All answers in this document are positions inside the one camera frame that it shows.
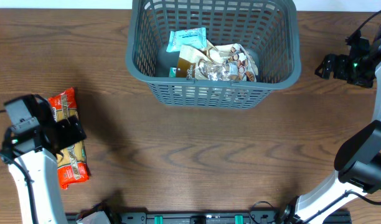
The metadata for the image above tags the orange spaghetti pasta packet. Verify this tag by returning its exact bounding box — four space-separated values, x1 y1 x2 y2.
48 88 90 190

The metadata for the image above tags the brown white coconut pouch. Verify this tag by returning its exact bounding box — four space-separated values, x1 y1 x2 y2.
204 41 258 82

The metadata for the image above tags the teal snack bar wrapper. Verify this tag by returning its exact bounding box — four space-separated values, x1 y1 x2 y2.
166 27 207 53

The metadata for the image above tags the brown white mushroom pouch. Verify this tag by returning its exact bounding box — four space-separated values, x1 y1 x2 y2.
176 45 240 81

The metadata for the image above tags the multicolour Kleenex tissue multipack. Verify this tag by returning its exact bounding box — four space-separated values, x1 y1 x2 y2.
169 67 177 78

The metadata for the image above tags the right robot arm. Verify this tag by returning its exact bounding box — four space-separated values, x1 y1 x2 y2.
278 26 381 223

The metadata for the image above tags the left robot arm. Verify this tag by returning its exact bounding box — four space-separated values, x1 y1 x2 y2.
0 95 114 223

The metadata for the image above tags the grey plastic mesh basket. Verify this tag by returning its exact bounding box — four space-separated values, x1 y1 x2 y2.
126 0 301 109

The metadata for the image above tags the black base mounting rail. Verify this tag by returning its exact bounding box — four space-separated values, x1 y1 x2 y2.
65 210 352 224

